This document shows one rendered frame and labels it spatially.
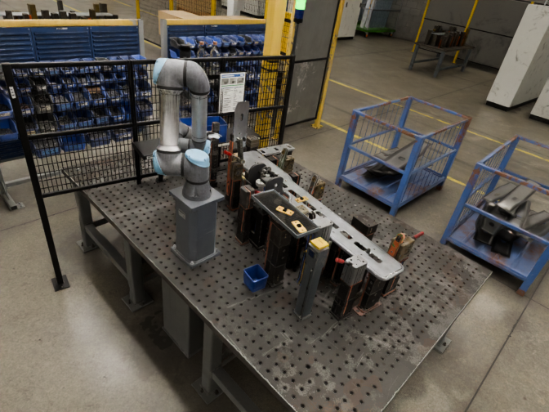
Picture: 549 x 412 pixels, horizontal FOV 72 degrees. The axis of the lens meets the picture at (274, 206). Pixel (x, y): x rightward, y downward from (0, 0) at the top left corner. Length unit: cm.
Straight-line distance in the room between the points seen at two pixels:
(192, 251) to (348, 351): 94
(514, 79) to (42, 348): 920
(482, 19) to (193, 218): 1286
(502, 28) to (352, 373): 1281
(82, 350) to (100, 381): 27
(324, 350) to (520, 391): 168
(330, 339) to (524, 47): 842
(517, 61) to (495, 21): 446
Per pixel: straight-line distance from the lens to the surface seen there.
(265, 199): 190
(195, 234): 204
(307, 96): 575
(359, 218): 216
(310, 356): 185
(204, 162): 188
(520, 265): 408
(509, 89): 976
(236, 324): 191
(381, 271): 190
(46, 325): 298
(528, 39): 965
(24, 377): 278
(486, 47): 1406
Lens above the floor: 218
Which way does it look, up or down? 33 degrees down
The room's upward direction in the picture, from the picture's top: 9 degrees clockwise
